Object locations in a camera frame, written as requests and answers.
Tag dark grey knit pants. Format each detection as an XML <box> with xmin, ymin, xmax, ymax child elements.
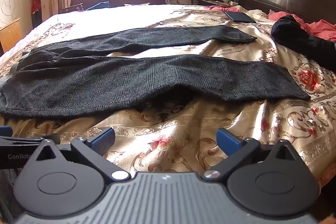
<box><xmin>1</xmin><ymin>25</ymin><xmax>309</xmax><ymax>119</ymax></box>

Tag floral satin bedspread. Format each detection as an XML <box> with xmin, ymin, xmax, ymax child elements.
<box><xmin>1</xmin><ymin>5</ymin><xmax>335</xmax><ymax>184</ymax></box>

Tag wooden desk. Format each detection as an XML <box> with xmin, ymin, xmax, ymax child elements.
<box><xmin>0</xmin><ymin>18</ymin><xmax>23</xmax><ymax>54</ymax></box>

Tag black garment on bed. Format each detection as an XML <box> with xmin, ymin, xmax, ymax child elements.
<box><xmin>271</xmin><ymin>15</ymin><xmax>336</xmax><ymax>72</ymax></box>

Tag pink crumpled cloth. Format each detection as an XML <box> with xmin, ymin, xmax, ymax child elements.
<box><xmin>268</xmin><ymin>10</ymin><xmax>336</xmax><ymax>43</ymax></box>

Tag black tablet on bed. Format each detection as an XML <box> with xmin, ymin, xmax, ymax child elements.
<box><xmin>224</xmin><ymin>11</ymin><xmax>256</xmax><ymax>23</ymax></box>

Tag blue object by bench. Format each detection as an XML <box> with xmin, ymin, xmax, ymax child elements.
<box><xmin>87</xmin><ymin>1</ymin><xmax>109</xmax><ymax>11</ymax></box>

